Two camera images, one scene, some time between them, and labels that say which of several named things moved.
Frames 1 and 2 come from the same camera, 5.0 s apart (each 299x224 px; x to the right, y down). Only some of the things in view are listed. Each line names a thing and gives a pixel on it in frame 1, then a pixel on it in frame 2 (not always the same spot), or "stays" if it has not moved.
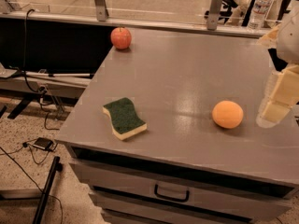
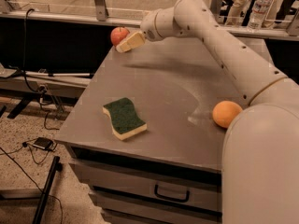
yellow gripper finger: x=281 y=94 to x=135 y=39
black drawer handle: x=171 y=198 stays
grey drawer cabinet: x=184 y=168 stays
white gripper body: x=290 y=39 to x=149 y=28
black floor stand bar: x=46 y=189 stays
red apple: x=121 y=37 stays
